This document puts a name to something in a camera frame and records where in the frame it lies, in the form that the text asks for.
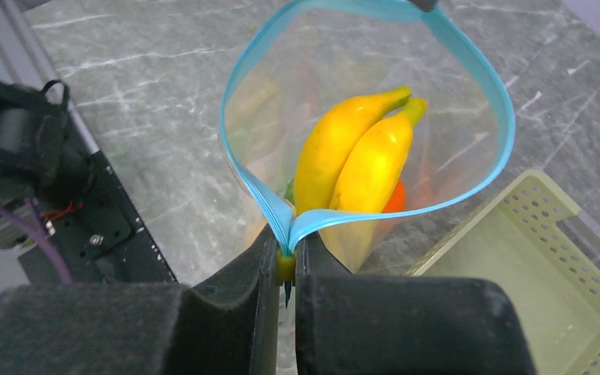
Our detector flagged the orange fruit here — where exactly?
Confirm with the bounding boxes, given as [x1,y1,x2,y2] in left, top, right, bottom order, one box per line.
[382,179,406,213]

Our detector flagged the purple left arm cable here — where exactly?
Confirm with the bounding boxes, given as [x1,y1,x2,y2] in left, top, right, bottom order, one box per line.
[0,186,73,327]

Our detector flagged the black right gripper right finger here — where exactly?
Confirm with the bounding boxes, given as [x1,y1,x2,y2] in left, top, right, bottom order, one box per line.
[295,234,536,374]

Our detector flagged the yellow banana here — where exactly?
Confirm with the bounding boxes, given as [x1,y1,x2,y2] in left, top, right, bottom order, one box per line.
[293,85,428,216]

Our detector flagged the black mounting rail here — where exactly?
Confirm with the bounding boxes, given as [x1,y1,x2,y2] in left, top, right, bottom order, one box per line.
[16,124,176,284]

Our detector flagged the pale green perforated basket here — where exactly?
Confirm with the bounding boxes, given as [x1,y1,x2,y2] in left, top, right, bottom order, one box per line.
[409,170,600,374]

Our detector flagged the clear zip top bag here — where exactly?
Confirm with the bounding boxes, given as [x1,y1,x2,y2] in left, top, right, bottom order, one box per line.
[220,1,516,271]

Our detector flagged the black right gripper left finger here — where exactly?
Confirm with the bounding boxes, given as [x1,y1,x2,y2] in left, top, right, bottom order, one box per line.
[0,227,279,374]

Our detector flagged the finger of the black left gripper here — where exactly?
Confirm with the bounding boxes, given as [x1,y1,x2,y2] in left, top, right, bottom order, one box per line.
[409,0,438,13]

